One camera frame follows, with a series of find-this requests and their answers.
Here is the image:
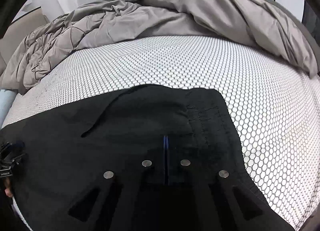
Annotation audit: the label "light blue pillow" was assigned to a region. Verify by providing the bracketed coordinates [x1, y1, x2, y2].
[0, 89, 17, 127]

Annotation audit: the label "beige padded headboard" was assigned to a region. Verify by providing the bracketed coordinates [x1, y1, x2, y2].
[0, 7, 47, 74]

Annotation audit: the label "black pants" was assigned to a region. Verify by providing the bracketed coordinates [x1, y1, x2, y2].
[0, 83, 296, 231]

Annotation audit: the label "person's left hand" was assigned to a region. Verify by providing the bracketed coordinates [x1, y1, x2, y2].
[4, 178, 13, 198]

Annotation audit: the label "grey rumpled duvet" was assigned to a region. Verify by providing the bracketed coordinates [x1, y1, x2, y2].
[1, 0, 319, 94]

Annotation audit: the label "white honeycomb mattress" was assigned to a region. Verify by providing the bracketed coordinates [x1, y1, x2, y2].
[2, 36, 319, 230]

